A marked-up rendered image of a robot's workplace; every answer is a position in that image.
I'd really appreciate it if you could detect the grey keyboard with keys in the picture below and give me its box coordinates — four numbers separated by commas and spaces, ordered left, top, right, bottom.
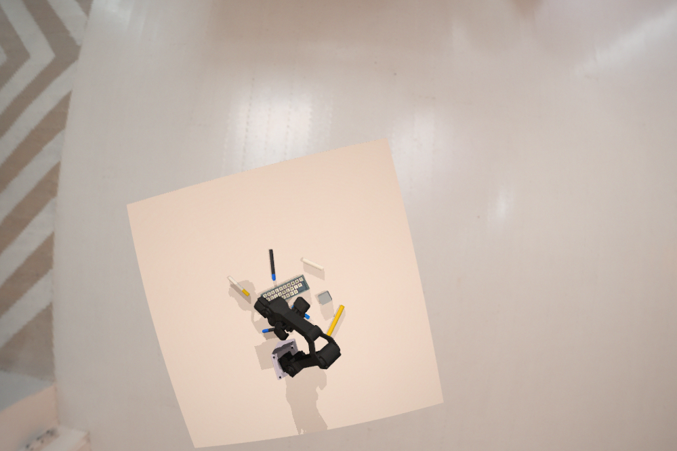
260, 274, 310, 302

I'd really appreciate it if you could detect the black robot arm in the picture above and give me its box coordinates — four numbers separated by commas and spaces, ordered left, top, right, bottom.
254, 296, 341, 378

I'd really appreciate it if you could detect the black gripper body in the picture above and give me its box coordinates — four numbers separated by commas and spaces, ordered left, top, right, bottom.
274, 297, 310, 341

